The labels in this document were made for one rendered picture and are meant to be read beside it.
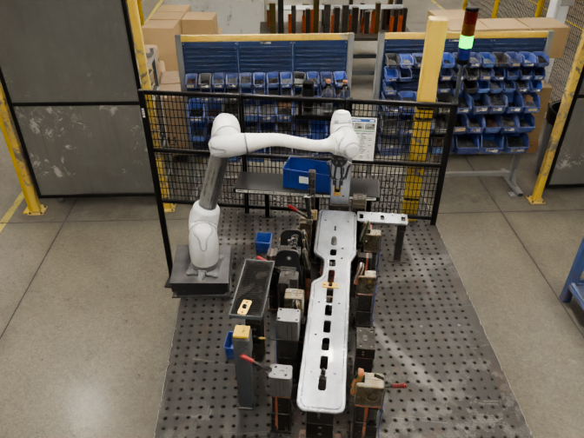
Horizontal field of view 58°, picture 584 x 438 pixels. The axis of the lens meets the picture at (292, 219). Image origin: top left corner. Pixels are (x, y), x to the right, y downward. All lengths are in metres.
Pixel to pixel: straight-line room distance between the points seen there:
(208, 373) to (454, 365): 1.19
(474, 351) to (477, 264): 1.78
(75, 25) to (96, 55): 0.25
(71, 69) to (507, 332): 3.81
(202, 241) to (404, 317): 1.15
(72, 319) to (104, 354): 0.45
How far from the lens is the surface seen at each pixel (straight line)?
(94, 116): 4.77
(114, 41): 4.48
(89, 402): 3.60
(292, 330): 2.31
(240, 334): 2.16
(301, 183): 3.24
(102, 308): 4.15
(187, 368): 2.68
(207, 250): 2.86
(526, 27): 5.90
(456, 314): 3.01
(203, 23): 7.07
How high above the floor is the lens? 2.73
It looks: 35 degrees down
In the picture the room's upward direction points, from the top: straight up
